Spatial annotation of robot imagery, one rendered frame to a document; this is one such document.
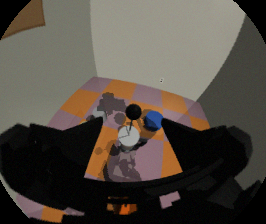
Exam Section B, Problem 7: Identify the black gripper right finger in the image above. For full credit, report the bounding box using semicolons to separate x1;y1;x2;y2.
161;117;226;171

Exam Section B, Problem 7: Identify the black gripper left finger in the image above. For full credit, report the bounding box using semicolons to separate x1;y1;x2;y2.
29;116;104;177

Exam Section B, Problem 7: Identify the glass french press with plunger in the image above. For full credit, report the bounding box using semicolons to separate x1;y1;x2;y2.
118;104;148;152

